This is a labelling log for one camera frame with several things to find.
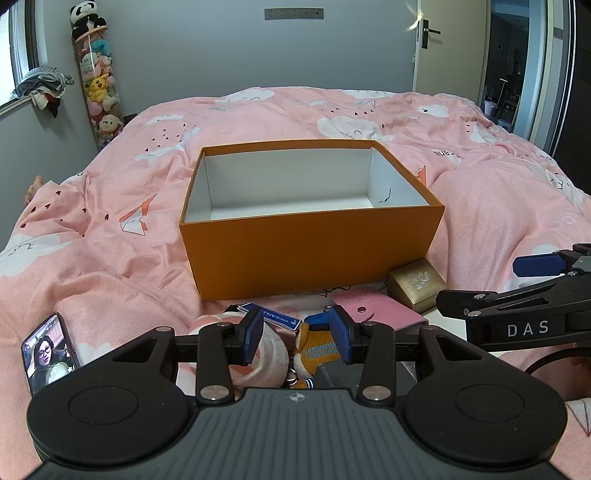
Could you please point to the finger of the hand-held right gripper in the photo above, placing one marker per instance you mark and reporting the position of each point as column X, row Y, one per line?
column 471, row 301
column 535, row 265

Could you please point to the panda plush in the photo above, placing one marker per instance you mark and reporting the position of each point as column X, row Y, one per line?
column 85, row 18

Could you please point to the pink card holder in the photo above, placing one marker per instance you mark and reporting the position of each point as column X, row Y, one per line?
column 383, row 309

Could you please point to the white door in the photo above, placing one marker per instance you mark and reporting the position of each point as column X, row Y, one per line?
column 455, row 55

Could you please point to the black smartphone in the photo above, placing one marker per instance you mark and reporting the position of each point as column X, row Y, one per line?
column 48, row 355

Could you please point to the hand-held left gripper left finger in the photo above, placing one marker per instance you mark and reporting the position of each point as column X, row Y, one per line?
column 254, row 334

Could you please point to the dark grey box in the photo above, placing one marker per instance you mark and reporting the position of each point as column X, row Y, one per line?
column 337, row 376

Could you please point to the small doll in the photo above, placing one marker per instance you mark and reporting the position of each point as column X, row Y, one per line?
column 34, row 189

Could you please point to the orange plush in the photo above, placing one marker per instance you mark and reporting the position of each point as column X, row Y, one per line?
column 318, row 355

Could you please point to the pink printed blanket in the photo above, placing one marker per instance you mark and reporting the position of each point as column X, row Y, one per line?
column 115, row 258

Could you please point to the clear tube of plush toys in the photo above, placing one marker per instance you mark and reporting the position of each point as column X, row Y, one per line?
column 101, row 87

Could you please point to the orange cardboard box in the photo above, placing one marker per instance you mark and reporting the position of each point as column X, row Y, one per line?
column 304, row 249

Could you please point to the pile of clothes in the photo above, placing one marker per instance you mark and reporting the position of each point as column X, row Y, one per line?
column 41, row 85

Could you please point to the white cupcake plush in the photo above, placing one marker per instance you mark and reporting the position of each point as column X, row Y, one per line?
column 272, row 360

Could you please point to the small gold box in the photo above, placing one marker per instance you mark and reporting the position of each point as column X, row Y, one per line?
column 415, row 281

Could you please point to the wall socket panel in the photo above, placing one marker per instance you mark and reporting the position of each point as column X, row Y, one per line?
column 293, row 14

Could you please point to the window frame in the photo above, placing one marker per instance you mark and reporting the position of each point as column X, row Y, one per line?
column 25, row 55

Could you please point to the grey sliding door frame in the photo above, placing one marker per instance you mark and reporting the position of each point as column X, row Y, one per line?
column 549, row 74

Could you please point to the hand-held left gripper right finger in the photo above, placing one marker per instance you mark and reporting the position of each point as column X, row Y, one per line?
column 339, row 334

